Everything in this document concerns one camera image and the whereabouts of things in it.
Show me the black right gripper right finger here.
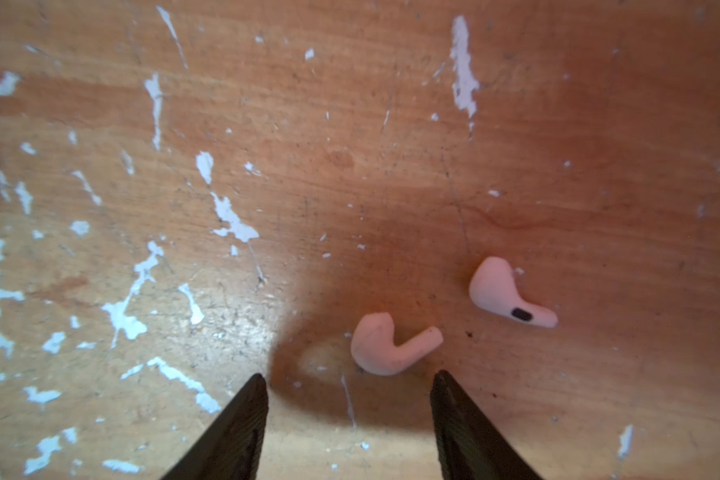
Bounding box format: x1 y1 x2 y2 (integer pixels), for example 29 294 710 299
430 370 541 480

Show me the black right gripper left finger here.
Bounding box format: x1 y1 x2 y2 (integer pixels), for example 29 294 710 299
164 373 269 480

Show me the white earbud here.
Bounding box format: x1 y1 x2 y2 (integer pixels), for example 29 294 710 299
469 257 558 328
350 312 444 376

